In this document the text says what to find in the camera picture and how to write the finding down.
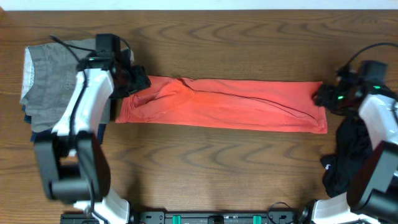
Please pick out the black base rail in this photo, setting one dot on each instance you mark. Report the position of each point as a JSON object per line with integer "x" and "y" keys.
{"x": 277, "y": 213}

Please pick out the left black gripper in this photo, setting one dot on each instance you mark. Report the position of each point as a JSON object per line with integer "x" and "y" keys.
{"x": 142, "y": 81}

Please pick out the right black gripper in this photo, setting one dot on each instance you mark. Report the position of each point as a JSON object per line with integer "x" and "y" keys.
{"x": 326, "y": 93}

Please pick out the black garment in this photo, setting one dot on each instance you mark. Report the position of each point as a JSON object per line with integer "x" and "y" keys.
{"x": 353, "y": 148}

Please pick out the navy folded garment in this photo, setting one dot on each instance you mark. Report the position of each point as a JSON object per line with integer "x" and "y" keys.
{"x": 41, "y": 124}

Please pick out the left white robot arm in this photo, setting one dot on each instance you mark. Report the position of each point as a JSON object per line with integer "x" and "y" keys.
{"x": 72, "y": 165}

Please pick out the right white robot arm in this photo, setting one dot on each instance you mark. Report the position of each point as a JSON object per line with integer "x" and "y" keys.
{"x": 362, "y": 177}

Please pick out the red printed t-shirt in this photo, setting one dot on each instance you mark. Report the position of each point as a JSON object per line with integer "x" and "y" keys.
{"x": 232, "y": 104}

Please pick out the grey folded shorts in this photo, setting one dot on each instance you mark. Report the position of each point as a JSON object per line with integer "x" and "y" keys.
{"x": 46, "y": 84}

